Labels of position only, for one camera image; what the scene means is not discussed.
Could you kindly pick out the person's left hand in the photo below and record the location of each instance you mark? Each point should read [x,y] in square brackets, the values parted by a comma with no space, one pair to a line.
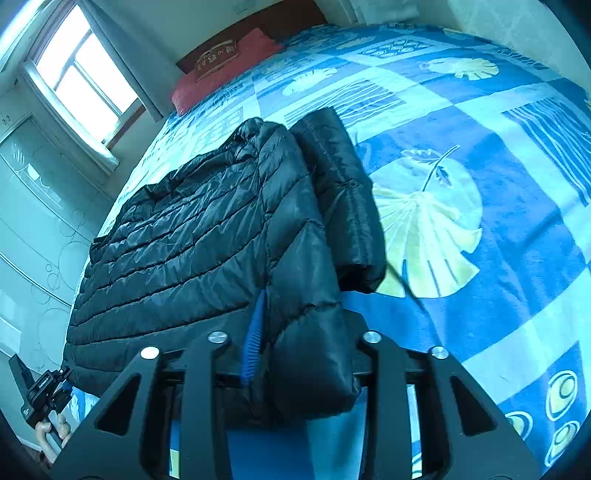
[57,434]

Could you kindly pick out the red pillow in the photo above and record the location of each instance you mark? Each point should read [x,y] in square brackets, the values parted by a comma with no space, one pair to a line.
[194,94]

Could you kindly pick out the dark wooden headboard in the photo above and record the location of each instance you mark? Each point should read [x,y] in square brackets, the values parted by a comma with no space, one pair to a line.
[286,21]

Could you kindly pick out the blue leaf-print bedspread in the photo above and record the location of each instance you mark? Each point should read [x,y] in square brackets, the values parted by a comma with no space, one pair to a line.
[508,207]

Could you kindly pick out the grey curtain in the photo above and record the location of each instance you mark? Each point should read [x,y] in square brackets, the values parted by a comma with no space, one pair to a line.
[129,60]

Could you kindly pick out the frosted glass wardrobe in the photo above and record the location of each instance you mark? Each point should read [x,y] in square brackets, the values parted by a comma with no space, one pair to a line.
[32,221]

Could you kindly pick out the small brown printed cushion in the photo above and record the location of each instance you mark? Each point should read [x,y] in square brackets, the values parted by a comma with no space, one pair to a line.
[217,59]

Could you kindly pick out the black puffer jacket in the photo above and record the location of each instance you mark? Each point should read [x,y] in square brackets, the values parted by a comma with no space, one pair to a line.
[184,258]

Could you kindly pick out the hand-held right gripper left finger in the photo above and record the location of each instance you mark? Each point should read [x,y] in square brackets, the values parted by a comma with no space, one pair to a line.
[251,355]

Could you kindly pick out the wood-framed window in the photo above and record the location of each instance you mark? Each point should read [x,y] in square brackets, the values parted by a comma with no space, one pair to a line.
[83,64]

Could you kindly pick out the white curtain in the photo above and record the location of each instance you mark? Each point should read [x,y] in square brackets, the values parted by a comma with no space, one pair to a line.
[383,10]

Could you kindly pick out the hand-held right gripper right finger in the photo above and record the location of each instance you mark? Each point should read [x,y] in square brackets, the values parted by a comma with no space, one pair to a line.
[383,369]

